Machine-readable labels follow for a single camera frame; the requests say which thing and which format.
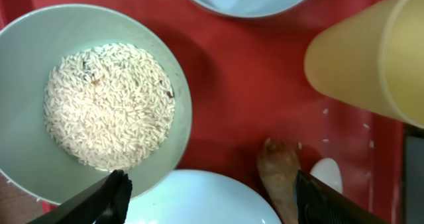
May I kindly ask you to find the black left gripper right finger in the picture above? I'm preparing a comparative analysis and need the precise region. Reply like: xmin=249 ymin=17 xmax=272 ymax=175
xmin=295 ymin=170 xmax=387 ymax=224

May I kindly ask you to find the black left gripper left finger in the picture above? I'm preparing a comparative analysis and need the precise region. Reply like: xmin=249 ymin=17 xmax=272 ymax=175
xmin=30 ymin=170 xmax=133 ymax=224

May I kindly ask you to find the green bowl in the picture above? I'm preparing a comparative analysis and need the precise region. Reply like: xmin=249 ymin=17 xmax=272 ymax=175
xmin=1 ymin=4 xmax=192 ymax=205

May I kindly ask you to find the white rice pile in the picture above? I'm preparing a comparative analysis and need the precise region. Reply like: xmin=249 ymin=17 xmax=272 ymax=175
xmin=43 ymin=43 xmax=176 ymax=171

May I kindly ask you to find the yellow plastic cup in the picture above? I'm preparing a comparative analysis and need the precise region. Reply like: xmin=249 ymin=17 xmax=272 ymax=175
xmin=304 ymin=0 xmax=423 ymax=127

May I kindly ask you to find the white plastic spoon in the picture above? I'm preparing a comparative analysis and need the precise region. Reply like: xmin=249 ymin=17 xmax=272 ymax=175
xmin=310 ymin=158 xmax=343 ymax=194

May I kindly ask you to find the brown carrot piece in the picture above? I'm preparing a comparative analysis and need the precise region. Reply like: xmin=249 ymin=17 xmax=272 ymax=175
xmin=257 ymin=139 xmax=301 ymax=224

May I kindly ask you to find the light blue plate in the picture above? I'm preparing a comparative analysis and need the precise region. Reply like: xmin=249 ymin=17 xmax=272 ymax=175
xmin=125 ymin=170 xmax=282 ymax=224

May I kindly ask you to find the red plastic tray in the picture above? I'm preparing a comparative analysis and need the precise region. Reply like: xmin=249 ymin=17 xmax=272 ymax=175
xmin=1 ymin=0 xmax=403 ymax=223

